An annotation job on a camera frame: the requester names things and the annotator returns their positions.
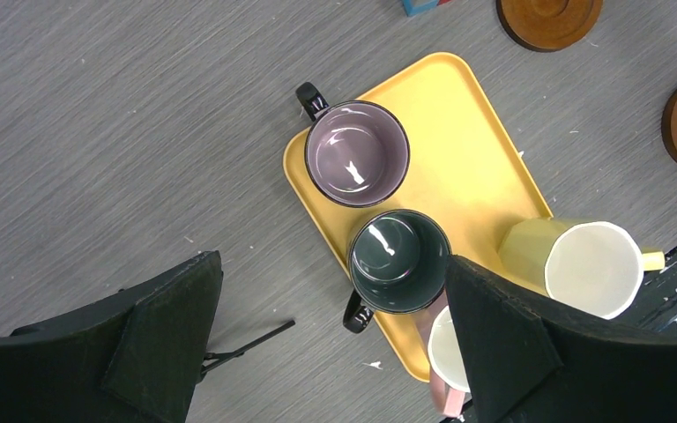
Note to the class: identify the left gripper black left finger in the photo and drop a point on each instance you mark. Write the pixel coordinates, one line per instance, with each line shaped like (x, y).
(134, 356)

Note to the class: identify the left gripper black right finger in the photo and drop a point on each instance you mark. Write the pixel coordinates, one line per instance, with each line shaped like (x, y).
(529, 358)

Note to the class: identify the cream yellow mug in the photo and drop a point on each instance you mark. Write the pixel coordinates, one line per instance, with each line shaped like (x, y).
(594, 266)

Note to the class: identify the yellow tray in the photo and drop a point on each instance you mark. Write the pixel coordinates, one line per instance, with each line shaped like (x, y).
(465, 173)

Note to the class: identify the mauve mug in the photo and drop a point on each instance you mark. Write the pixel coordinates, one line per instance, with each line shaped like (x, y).
(357, 153)

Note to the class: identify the black microphone tripod stand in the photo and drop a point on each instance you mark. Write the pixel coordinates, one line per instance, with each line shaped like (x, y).
(216, 359)

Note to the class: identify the pink white mug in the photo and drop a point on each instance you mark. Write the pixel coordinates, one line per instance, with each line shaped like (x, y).
(448, 385)

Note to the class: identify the dark green mug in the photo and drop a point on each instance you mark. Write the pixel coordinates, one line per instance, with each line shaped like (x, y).
(396, 263)

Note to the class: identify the colourful toy brick block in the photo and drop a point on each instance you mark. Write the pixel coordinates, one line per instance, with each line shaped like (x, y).
(416, 7)

